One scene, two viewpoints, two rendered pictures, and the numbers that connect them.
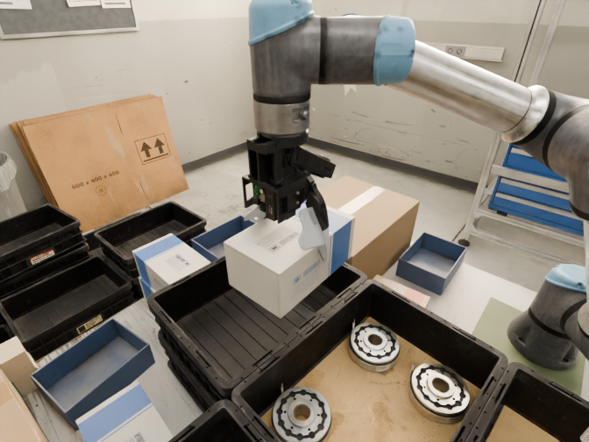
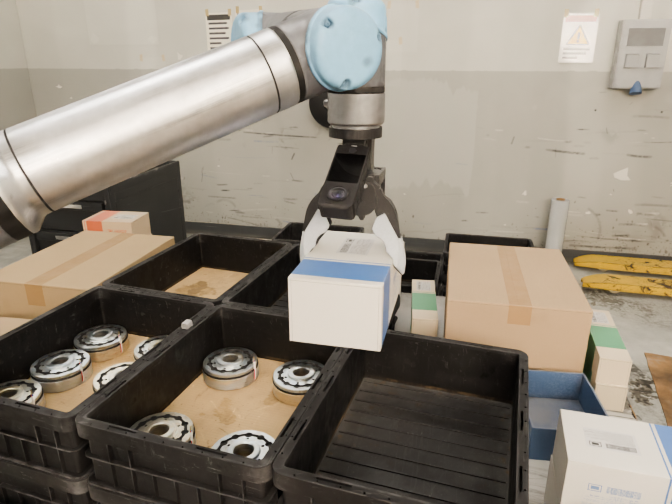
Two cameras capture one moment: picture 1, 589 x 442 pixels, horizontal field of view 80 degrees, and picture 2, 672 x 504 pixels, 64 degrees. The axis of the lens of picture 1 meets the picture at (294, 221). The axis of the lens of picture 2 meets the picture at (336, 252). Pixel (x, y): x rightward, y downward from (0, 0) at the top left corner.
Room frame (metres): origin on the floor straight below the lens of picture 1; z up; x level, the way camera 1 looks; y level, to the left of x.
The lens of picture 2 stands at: (1.11, -0.33, 1.40)
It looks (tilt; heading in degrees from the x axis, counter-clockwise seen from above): 20 degrees down; 153
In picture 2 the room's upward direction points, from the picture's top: straight up
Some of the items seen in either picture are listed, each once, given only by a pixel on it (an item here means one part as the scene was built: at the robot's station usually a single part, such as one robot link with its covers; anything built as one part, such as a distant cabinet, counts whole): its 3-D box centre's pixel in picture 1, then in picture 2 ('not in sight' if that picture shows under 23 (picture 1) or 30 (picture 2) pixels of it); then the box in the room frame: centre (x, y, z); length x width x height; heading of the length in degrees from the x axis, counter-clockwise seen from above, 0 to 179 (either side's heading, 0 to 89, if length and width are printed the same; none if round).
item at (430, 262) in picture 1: (431, 260); not in sight; (0.90, -0.45, 0.74); 0.20 x 0.15 x 0.07; 140
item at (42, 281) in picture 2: not in sight; (92, 289); (-0.40, -0.32, 0.80); 0.40 x 0.30 x 0.20; 141
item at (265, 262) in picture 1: (293, 250); (350, 284); (0.49, 0.00, 1.10); 0.20 x 0.12 x 0.09; 140
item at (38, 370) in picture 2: not in sight; (60, 363); (0.09, -0.40, 0.86); 0.10 x 0.10 x 0.01
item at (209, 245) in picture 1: (232, 244); not in sight; (0.90, 0.20, 0.81); 0.20 x 0.15 x 0.07; 138
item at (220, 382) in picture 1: (261, 290); (419, 407); (0.57, 0.07, 0.92); 0.40 x 0.30 x 0.02; 135
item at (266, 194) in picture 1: (280, 172); (355, 170); (0.47, 0.02, 1.25); 0.09 x 0.08 x 0.12; 140
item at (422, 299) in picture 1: (392, 307); not in sight; (0.70, -0.27, 0.74); 0.16 x 0.12 x 0.07; 54
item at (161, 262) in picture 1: (173, 269); (633, 470); (0.74, 0.33, 0.83); 0.20 x 0.12 x 0.09; 47
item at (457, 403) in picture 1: (439, 387); (159, 433); (0.38, -0.27, 0.86); 0.10 x 0.10 x 0.01
